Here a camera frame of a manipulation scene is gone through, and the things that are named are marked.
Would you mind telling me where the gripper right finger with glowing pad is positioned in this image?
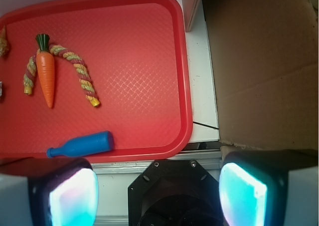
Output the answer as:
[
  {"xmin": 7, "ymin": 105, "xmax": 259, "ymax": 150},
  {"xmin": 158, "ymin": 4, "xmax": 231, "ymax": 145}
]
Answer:
[{"xmin": 219, "ymin": 149, "xmax": 319, "ymax": 226}]

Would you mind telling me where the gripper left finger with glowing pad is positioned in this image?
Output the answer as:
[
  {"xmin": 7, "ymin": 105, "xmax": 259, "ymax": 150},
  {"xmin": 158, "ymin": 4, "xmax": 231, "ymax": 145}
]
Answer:
[{"xmin": 0, "ymin": 158, "xmax": 99, "ymax": 226}]

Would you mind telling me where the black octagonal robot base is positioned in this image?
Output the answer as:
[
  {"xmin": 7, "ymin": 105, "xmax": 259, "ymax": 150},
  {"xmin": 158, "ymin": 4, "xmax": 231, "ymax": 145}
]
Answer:
[{"xmin": 128, "ymin": 160, "xmax": 223, "ymax": 226}]

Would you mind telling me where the tan spiral shell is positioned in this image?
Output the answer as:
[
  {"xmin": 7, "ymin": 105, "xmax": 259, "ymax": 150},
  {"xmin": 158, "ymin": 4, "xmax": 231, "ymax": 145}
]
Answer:
[{"xmin": 0, "ymin": 26, "xmax": 9, "ymax": 57}]

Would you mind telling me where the blue toy bottle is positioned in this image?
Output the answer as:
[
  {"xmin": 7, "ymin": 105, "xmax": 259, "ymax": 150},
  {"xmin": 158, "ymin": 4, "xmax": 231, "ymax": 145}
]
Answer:
[{"xmin": 46, "ymin": 131, "xmax": 114, "ymax": 158}]

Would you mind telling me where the orange toy carrot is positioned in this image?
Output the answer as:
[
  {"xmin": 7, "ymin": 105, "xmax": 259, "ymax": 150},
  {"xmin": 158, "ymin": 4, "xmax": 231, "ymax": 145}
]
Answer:
[{"xmin": 35, "ymin": 33, "xmax": 55, "ymax": 108}]

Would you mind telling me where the brown cardboard box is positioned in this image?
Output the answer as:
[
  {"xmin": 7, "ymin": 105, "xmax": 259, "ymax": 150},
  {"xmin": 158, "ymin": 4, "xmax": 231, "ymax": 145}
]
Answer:
[{"xmin": 203, "ymin": 0, "xmax": 319, "ymax": 150}]

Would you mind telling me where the red plastic tray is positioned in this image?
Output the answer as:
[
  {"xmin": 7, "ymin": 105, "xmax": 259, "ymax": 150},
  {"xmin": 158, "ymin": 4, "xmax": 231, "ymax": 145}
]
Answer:
[{"xmin": 0, "ymin": 0, "xmax": 193, "ymax": 163}]

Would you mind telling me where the white board panel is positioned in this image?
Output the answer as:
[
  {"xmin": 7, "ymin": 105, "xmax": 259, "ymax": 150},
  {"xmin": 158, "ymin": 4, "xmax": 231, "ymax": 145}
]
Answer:
[{"xmin": 182, "ymin": 0, "xmax": 201, "ymax": 32}]

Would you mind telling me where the multicoloured rope toy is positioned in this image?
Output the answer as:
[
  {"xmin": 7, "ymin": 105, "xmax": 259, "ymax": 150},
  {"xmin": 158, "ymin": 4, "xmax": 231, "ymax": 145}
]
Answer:
[{"xmin": 23, "ymin": 45, "xmax": 100, "ymax": 107}]

